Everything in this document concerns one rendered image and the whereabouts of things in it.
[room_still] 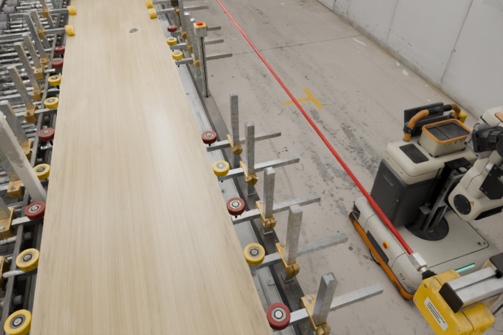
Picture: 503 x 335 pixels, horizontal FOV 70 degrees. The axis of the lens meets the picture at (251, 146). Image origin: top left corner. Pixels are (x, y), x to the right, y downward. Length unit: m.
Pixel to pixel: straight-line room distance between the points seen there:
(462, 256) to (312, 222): 0.94
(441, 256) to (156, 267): 1.63
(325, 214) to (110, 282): 1.72
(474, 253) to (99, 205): 2.05
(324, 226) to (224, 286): 1.43
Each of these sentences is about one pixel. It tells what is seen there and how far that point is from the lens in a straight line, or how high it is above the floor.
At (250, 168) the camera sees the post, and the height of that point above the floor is 0.90.
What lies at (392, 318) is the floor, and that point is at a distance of 2.45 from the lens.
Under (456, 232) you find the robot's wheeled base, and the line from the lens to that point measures 2.58.
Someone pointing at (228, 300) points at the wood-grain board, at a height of 0.90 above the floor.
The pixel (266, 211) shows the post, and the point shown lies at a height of 0.87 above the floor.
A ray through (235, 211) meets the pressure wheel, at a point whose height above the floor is 0.91.
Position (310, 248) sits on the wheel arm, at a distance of 1.56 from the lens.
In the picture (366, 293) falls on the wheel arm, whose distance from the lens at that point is 1.48.
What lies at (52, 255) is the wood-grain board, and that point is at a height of 0.90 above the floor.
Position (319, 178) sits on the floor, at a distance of 3.00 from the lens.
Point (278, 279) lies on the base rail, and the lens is 1.62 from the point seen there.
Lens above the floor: 2.11
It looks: 41 degrees down
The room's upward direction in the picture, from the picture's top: straight up
